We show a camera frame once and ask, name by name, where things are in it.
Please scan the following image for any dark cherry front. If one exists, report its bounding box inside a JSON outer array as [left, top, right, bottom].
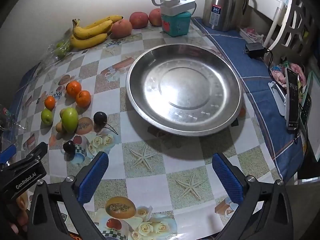
[[63, 140, 75, 154]]

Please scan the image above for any small green fruit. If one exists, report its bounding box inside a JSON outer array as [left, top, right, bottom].
[[41, 108, 53, 126]]

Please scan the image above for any small tan longan fruit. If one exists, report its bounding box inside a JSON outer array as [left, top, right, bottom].
[[55, 122, 63, 133]]

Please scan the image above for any small orange tangerine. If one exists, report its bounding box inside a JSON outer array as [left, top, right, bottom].
[[44, 95, 55, 111]]

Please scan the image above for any large green fruit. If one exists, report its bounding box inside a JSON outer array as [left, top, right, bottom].
[[61, 108, 79, 133]]

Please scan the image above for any dark cherry with stem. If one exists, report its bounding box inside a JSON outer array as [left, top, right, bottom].
[[93, 111, 118, 135]]

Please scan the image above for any orange tangerine back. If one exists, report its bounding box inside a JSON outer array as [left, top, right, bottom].
[[66, 80, 82, 98]]

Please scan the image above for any clear tray of green fruits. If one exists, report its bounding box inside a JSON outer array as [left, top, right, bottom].
[[40, 35, 73, 68]]

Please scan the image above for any clear plastic container with label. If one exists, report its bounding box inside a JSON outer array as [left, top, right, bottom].
[[0, 105, 25, 135]]

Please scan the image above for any white phone stand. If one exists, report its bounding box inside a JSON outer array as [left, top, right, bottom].
[[268, 81, 286, 117]]

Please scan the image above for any large stainless steel basin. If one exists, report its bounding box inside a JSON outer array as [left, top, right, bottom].
[[126, 44, 243, 137]]

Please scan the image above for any pink snack bag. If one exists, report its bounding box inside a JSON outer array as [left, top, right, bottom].
[[271, 63, 306, 88]]

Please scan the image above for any blue striped cloth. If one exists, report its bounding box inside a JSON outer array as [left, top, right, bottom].
[[192, 17, 304, 183]]

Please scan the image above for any black power adapter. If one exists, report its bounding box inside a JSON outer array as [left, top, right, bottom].
[[245, 42, 266, 59]]

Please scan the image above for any yellow banana bunch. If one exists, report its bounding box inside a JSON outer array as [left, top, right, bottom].
[[70, 15, 123, 49]]

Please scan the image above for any peach near bananas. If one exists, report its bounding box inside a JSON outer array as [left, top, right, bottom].
[[111, 19, 132, 39]]

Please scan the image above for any teal plastic box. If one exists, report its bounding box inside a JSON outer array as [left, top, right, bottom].
[[161, 11, 191, 37]]

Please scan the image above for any red apple middle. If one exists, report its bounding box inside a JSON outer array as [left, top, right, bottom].
[[129, 12, 149, 29]]

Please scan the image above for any stainless steel thermos jug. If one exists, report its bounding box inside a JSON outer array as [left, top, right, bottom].
[[202, 0, 248, 32]]

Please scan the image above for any red apple by box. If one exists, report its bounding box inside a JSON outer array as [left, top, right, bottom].
[[149, 8, 162, 27]]

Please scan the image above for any white power strip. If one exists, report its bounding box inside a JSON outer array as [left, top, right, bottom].
[[151, 0, 197, 17]]

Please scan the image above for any white chair frame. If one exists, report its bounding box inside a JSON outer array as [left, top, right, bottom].
[[246, 0, 316, 55]]

